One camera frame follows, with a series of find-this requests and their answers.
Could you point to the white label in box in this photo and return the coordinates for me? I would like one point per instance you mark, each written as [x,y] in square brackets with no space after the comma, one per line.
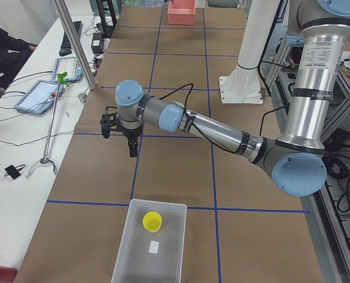
[153,247]

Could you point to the black computer mouse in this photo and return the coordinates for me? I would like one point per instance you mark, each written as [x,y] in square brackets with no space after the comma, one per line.
[64,52]

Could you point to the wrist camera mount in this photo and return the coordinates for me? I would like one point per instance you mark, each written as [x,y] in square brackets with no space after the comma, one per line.
[110,122]

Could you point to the pink plastic bin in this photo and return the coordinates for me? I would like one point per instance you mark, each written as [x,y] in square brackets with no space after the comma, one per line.
[181,12]

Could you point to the clear plastic storage box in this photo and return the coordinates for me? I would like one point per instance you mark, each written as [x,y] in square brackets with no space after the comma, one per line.
[134,263]

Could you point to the small metal cylinder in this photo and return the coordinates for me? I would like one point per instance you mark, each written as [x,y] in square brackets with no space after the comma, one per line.
[82,97]

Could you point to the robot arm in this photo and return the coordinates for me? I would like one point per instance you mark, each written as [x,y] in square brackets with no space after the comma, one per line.
[183,63]

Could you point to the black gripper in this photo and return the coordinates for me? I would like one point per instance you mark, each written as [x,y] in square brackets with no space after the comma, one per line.
[130,133]

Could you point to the near teach pendant tablet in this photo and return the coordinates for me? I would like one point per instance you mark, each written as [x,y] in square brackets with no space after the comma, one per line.
[39,98]

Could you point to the yellow plastic cup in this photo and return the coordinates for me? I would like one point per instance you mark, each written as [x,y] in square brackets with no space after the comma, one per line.
[152,221]

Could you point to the reacher grabber tool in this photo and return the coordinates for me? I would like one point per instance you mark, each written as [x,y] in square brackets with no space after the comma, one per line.
[45,161]

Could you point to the far teach pendant tablet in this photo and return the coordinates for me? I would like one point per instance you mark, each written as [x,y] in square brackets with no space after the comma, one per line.
[68,65]

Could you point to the mint green bowl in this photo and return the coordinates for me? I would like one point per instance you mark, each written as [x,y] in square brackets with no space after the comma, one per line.
[178,103]

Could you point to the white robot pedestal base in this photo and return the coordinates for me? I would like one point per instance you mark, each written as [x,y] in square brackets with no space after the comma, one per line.
[242,86]

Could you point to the small black device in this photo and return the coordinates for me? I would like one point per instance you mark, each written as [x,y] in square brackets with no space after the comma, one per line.
[14,171]

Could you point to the black power adapter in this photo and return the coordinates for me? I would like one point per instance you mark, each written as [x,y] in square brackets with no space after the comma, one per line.
[97,43]

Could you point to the aluminium frame post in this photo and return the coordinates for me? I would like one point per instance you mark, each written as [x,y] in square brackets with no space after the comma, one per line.
[69,29]

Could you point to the teach pendant tablet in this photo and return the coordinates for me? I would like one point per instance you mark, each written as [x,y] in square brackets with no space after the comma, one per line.
[68,65]
[39,98]

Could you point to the seated person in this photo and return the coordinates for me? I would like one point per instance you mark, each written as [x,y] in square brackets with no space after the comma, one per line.
[14,53]

